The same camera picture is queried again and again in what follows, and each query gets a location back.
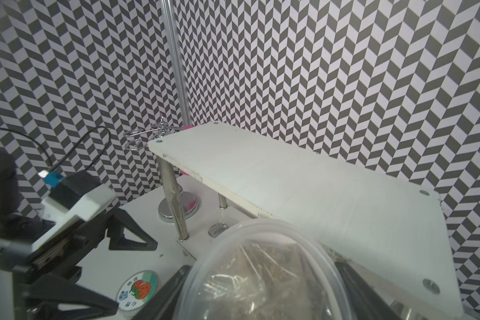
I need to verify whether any pink plastic wine glass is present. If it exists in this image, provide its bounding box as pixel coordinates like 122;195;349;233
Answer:
181;125;197;215

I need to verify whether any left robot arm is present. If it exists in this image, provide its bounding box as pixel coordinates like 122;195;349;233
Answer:
0;149;158;319

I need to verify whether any large orange seed tub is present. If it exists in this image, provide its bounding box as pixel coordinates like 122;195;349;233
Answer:
173;219;356;319

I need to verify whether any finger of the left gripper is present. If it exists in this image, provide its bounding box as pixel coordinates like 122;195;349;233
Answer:
17;273;119;319
106;208;158;251

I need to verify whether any left camera cable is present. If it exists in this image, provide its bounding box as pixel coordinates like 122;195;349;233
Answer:
0;125;112;177

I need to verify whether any tomato-lid seed jar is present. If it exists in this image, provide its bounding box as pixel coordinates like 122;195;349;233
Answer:
116;270;159;313

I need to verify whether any small orange back seed cup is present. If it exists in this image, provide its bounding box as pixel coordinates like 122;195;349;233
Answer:
208;222;229;239

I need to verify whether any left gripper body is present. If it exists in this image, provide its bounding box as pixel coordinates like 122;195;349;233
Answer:
11;212;109;319

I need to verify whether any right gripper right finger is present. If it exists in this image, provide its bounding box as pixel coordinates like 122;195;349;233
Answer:
335;261;401;320

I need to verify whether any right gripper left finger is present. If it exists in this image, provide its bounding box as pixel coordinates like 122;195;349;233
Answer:
132;265;192;320

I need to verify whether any white two-tier shelf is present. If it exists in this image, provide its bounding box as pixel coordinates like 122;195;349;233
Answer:
148;122;463;319

